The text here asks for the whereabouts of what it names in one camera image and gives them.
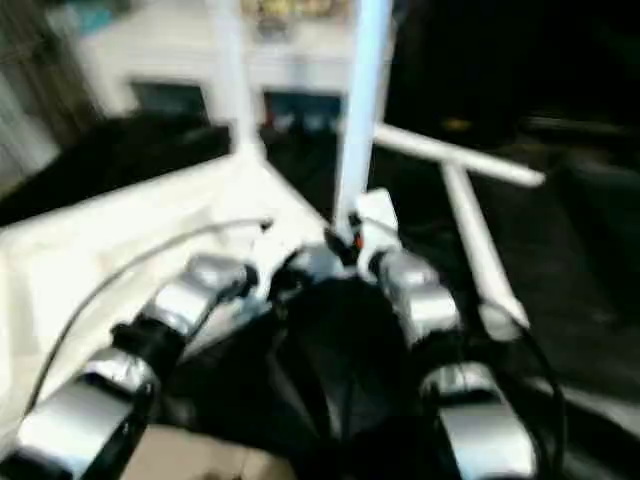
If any white plastic table leg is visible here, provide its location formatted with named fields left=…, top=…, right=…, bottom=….
left=372, top=122, right=547, bottom=190
left=334, top=0, right=394, bottom=241
left=208, top=0, right=267, bottom=167
left=440, top=163, right=530, bottom=333

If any white plastic table top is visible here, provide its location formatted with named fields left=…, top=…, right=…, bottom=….
left=0, top=150, right=343, bottom=421

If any black tall cabinet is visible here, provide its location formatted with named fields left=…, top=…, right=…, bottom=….
left=385, top=0, right=640, bottom=141

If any black plastic mat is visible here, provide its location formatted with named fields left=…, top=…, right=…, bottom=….
left=0, top=105, right=640, bottom=480

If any white cabinet with glass doors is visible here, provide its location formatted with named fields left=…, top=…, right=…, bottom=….
left=75, top=0, right=397, bottom=131

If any grey curtain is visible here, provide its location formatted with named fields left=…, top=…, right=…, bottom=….
left=0, top=0, right=86, bottom=171

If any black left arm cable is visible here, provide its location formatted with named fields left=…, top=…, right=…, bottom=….
left=28, top=218, right=275, bottom=411

